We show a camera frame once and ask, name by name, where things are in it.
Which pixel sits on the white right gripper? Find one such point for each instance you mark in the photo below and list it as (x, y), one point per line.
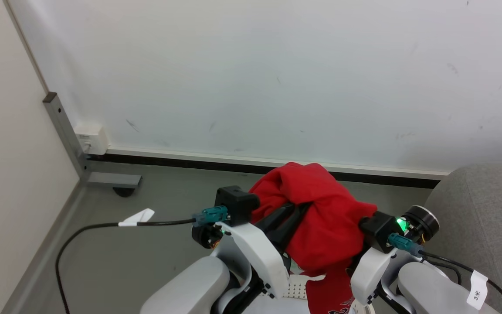
(371, 270)

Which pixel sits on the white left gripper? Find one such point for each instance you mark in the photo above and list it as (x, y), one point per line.
(257, 250)

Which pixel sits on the red clothing with print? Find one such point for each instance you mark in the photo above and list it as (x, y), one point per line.
(320, 218)

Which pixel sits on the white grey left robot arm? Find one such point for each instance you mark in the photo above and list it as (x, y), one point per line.
(190, 283)

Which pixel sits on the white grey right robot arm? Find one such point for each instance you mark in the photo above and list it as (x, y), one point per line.
(429, 292)

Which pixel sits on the white perforated laundry basket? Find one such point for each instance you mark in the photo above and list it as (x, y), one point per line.
(296, 288)

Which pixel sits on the white and black baseboard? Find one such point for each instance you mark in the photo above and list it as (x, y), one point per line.
(255, 162)

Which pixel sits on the grey fabric sofa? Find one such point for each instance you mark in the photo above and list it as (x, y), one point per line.
(482, 213)

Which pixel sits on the black caster wheel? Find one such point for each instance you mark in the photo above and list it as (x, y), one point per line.
(123, 191)

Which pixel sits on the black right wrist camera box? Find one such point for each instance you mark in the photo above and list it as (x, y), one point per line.
(379, 231)

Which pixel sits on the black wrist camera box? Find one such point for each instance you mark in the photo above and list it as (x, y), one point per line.
(235, 203)
(379, 231)

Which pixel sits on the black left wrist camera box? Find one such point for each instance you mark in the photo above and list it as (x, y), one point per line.
(235, 203)

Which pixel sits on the white wall socket box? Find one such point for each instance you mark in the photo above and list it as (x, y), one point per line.
(92, 138)

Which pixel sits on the grey metal frame post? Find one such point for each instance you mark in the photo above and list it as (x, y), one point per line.
(70, 139)

